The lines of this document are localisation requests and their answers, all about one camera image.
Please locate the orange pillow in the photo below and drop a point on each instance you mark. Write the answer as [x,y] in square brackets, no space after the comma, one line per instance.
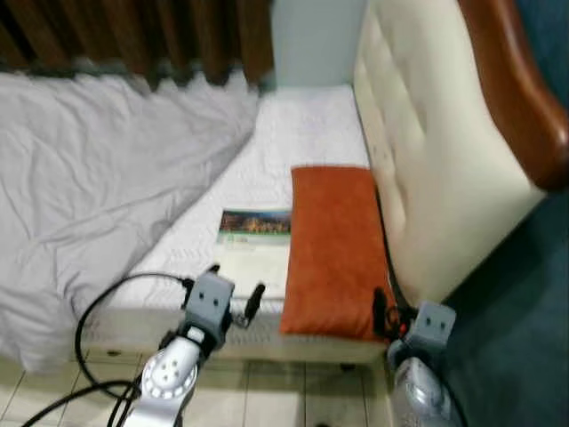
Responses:
[333,249]

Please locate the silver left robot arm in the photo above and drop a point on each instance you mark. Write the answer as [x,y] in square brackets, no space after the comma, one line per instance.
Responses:
[169,378]

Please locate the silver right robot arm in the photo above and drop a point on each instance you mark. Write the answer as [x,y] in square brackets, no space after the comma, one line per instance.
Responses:
[418,396]

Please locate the cream bed base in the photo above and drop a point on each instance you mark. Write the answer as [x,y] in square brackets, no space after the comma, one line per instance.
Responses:
[267,342]

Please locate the book with landscape cover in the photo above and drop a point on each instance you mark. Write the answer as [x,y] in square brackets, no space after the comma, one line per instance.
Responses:
[253,258]

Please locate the grey blanket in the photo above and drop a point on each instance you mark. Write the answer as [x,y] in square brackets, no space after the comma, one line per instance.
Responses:
[89,178]

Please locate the white quilted mattress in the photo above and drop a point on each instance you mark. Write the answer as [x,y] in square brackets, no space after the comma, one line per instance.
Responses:
[302,124]

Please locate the cream tufted headboard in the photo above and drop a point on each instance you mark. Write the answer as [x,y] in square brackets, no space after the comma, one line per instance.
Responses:
[436,133]

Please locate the brown curtain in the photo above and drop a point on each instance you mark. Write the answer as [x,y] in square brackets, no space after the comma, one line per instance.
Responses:
[133,36]

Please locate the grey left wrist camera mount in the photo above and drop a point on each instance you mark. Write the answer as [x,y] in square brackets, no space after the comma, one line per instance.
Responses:
[211,301]

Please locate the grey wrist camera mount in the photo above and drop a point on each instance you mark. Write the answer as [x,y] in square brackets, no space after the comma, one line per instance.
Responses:
[211,301]
[434,325]

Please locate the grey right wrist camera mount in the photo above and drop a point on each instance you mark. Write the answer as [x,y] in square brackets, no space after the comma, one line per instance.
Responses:
[434,325]

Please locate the brown wooden headboard frame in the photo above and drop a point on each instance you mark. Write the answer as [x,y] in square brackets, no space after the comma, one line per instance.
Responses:
[516,89]

